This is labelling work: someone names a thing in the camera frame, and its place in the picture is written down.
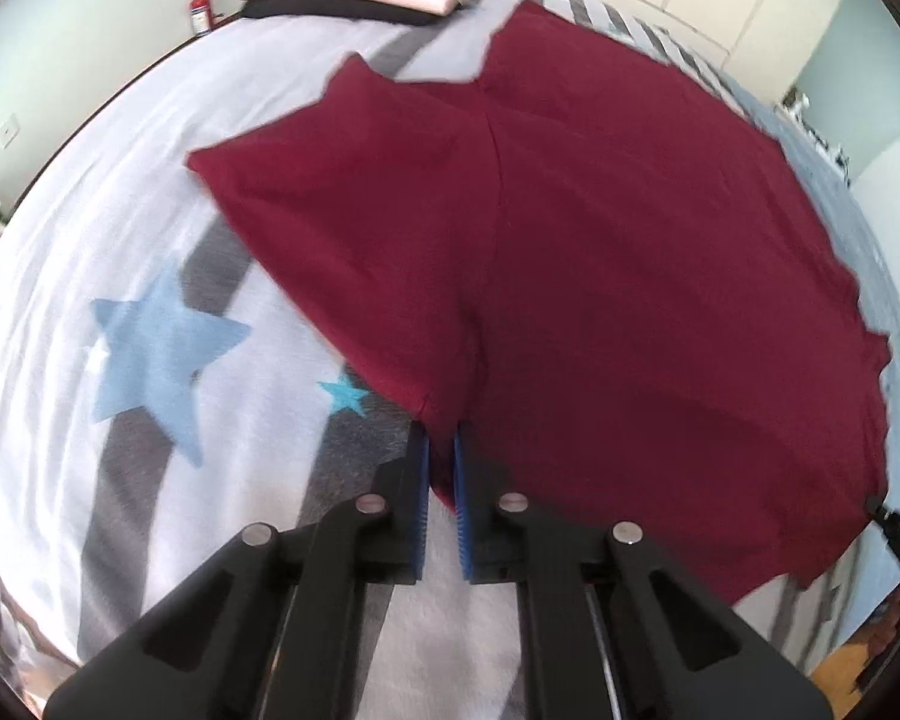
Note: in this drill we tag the red fire extinguisher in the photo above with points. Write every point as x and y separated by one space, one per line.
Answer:
199 15

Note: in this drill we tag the black folded garment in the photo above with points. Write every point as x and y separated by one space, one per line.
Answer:
330 7

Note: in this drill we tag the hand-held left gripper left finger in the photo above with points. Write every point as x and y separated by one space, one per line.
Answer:
422 495

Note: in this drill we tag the bed with striped sheet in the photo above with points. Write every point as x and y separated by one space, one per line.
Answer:
120 165

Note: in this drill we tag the maroon shirt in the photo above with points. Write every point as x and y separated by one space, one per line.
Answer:
607 277

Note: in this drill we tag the white headboard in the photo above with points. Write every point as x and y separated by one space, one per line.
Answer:
889 187

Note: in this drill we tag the white desk fan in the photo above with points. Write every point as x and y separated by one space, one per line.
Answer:
795 103

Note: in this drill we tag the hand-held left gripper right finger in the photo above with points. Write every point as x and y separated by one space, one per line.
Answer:
461 510

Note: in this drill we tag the white wall socket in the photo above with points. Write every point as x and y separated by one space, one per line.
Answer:
6 131

